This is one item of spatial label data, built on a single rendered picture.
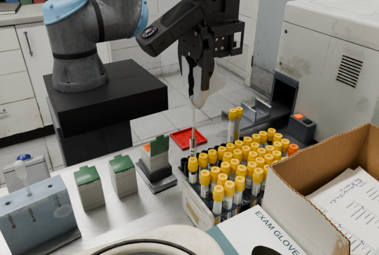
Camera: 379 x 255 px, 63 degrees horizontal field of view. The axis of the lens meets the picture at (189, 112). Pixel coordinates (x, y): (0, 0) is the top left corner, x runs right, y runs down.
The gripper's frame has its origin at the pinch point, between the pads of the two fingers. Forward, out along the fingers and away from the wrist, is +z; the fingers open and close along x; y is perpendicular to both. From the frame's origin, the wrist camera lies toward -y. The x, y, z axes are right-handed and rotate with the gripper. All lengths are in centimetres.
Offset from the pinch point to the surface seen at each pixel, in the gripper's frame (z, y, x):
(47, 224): 13.6, -27.6, -1.5
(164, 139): 7.3, -5.3, 1.6
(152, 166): 13.2, -7.7, 2.4
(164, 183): 16.9, -6.2, 0.6
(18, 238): 13.8, -31.7, -1.9
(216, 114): 105, 102, 135
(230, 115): 8.0, 11.2, 3.1
